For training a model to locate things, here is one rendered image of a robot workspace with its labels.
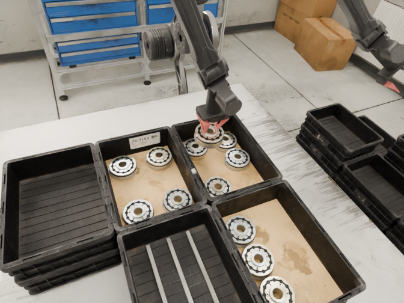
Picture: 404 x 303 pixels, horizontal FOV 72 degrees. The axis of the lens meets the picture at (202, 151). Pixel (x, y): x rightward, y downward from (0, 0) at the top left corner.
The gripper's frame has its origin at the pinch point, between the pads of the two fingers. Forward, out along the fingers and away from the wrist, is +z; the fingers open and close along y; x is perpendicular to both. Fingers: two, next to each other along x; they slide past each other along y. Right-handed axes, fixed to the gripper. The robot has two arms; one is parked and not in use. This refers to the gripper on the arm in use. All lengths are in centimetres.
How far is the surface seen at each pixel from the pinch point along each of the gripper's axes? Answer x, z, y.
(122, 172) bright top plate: 9.1, 20.1, -30.1
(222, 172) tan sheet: -5.1, 21.8, 6.0
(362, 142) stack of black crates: -1, 55, 123
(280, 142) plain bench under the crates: 7, 35, 52
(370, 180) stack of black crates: -23, 65, 114
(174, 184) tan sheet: -2.1, 22.2, -13.8
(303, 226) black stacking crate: -39.1, 16.8, 17.2
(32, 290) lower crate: -14, 32, -67
